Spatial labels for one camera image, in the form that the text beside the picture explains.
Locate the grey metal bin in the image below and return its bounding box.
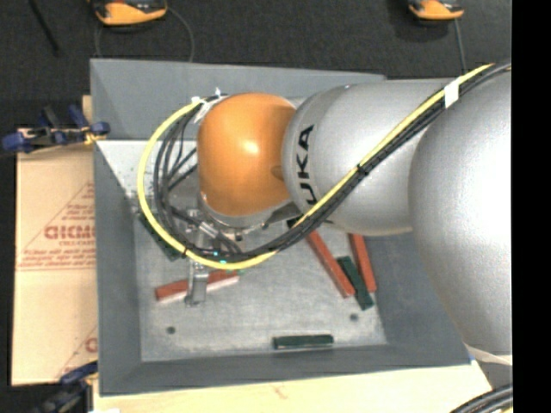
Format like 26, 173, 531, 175
89, 58, 473, 396

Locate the brown cardboard board red print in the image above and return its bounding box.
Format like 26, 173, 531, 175
9, 145, 101, 387

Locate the red-brown flat block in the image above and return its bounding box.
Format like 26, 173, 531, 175
305, 230, 356, 299
348, 231, 379, 294
154, 268, 240, 305

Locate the dark green flat block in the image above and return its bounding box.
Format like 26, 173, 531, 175
272, 334, 335, 351
336, 256, 375, 311

